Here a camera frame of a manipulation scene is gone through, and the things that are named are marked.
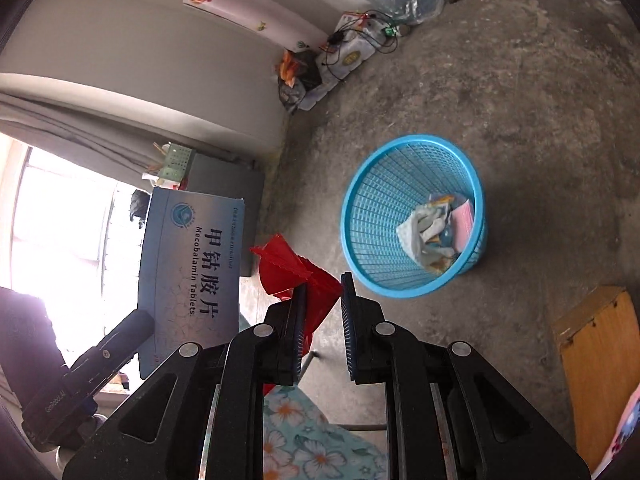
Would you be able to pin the blue white medicine box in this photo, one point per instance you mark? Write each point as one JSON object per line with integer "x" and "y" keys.
{"x": 190, "y": 270}

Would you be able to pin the blue plastic wastebasket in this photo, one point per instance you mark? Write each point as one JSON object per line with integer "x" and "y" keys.
{"x": 380, "y": 200}

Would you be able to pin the colourful printed wrapper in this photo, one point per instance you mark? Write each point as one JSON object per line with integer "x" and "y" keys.
{"x": 440, "y": 257}

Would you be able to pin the grey curtain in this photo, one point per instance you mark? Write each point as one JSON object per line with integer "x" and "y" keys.
{"x": 75, "y": 125}

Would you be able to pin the pink blanket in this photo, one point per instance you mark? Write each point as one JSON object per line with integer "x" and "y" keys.
{"x": 625, "y": 435}

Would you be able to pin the red plastic wrapper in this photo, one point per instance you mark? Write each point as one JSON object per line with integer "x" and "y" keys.
{"x": 285, "y": 265}

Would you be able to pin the row of white packages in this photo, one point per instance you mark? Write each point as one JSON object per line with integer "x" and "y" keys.
{"x": 350, "y": 55}

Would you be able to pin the wooden stool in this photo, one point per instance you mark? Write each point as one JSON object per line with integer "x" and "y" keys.
{"x": 595, "y": 360}

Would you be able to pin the green plastic basket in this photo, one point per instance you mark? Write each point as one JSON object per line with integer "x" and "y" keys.
{"x": 175, "y": 165}

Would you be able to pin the person's left forearm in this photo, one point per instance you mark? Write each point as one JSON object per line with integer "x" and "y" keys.
{"x": 30, "y": 330}

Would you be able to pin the black orange plastic bag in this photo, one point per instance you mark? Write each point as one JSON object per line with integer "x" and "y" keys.
{"x": 295, "y": 85}

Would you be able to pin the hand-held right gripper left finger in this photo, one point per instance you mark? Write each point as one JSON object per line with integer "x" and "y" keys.
{"x": 300, "y": 320}

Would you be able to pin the floral blanket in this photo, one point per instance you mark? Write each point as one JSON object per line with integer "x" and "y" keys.
{"x": 310, "y": 440}

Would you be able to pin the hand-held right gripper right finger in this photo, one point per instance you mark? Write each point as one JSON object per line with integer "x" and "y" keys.
{"x": 348, "y": 330}

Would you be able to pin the balloon print wallpaper roll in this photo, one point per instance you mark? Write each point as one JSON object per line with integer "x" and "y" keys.
{"x": 250, "y": 10}

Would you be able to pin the white crumpled bag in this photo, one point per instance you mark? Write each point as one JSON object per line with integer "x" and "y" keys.
{"x": 417, "y": 230}

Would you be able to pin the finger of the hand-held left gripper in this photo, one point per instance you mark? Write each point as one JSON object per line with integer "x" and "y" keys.
{"x": 125, "y": 331}

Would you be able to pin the grey cabinet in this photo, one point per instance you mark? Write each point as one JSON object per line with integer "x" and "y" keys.
{"x": 225, "y": 180}

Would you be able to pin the black backpack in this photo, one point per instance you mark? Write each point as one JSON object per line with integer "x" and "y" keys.
{"x": 137, "y": 207}

